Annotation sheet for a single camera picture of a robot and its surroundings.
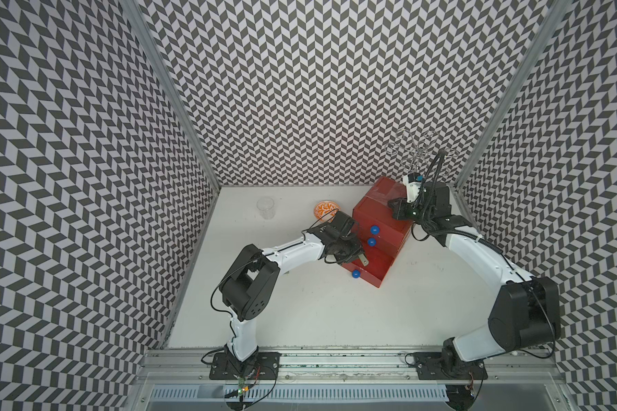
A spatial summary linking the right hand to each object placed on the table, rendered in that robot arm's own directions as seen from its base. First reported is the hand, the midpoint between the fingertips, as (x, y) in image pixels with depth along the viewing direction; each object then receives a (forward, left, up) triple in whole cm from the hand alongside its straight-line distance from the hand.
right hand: (389, 207), depth 86 cm
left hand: (-12, +8, -11) cm, 18 cm away
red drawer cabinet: (-9, +3, -3) cm, 11 cm away
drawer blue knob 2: (-17, +11, -16) cm, 26 cm away
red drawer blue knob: (-8, +5, -1) cm, 10 cm away
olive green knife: (-14, +9, -11) cm, 20 cm away
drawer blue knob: (-9, +6, -8) cm, 13 cm away
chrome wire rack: (+31, -16, +1) cm, 35 cm away
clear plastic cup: (+15, +47, -17) cm, 52 cm away
